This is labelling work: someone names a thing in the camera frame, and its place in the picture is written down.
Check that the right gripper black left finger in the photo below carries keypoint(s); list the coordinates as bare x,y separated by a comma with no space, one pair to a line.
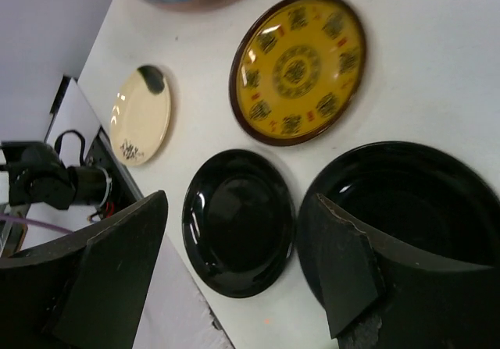
88,288

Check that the glossy black plate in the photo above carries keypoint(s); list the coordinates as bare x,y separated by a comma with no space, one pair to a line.
413,192
238,223

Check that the glossy black plate upper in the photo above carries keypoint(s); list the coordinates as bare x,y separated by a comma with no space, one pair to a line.
413,192

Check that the cream plate with ink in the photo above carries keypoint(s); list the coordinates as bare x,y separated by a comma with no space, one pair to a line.
140,116

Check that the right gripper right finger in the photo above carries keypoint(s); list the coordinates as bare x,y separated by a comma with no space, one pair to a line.
381,292

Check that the glossy black plate lower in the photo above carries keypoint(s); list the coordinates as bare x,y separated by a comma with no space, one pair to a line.
238,223

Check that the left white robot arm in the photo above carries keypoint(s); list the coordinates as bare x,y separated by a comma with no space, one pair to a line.
35,173

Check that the yellow patterned brown plate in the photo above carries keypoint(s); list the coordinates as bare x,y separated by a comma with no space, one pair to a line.
297,70

